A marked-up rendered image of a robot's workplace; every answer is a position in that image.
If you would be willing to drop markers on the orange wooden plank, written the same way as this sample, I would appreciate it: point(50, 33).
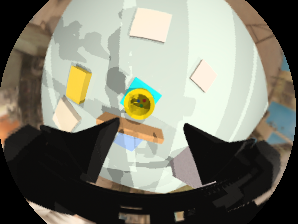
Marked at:
point(131, 128)

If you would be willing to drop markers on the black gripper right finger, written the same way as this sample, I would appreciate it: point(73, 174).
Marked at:
point(212, 154)

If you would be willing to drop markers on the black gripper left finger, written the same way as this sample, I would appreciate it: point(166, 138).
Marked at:
point(88, 148)

